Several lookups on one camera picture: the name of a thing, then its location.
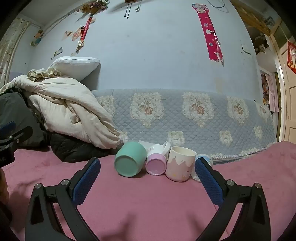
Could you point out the cream comforter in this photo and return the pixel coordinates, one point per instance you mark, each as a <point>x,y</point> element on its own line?
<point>69,104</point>

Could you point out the dark green garment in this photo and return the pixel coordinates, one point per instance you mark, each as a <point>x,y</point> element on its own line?
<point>16,109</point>

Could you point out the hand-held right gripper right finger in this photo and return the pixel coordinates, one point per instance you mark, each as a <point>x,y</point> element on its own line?
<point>209,183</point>

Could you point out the pink hanging cloth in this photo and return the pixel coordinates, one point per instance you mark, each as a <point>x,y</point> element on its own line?
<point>272,92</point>

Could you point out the light blue cup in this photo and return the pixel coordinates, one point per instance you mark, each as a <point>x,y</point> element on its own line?
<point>205,158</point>

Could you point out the white pillow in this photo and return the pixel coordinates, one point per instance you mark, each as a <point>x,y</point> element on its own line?
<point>76,67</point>

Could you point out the wooden shelf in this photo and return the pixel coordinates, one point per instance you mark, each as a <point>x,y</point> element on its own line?
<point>252,16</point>

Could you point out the dried flower bouquet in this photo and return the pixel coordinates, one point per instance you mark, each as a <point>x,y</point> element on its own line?
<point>94,7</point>

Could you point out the cream cup with drip pattern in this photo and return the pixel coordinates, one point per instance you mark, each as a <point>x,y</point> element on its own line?
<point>179,166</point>

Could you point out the blue quilted floral cover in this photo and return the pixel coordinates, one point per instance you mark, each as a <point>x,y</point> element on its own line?
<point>208,129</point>

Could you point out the green cup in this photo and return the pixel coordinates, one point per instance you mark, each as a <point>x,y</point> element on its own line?
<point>129,163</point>

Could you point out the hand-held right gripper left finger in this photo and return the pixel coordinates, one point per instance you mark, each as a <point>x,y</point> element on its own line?
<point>86,180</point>

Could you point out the paper wall sticker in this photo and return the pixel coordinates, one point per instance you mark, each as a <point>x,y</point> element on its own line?
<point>77,34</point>
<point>57,52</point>
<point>67,34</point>

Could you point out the person's left hand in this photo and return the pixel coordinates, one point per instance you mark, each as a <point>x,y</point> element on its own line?
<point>3,185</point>

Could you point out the black quilted jacket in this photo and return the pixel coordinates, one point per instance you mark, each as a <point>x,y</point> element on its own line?
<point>69,148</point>

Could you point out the white window frame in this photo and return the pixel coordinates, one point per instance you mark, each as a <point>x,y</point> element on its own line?
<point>10,51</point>

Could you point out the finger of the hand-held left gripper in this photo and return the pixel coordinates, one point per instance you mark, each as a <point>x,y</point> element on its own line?
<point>22,135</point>

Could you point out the cream door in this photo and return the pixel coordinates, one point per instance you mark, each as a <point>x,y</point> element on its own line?
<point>288,104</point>

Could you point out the pink plush blanket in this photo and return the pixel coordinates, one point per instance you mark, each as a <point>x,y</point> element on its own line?
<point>148,208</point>

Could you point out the cartoon figure wall sticker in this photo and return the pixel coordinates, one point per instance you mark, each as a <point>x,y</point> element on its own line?
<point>38,37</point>

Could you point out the pink and white cup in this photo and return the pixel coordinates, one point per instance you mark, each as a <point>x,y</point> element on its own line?
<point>155,164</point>

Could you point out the red hanging ornament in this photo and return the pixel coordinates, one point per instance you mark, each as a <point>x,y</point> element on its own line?
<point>86,29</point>

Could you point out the red door decoration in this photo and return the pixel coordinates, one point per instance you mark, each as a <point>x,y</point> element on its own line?
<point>291,58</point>

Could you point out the red height chart poster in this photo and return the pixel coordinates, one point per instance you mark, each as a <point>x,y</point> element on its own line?
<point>211,39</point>

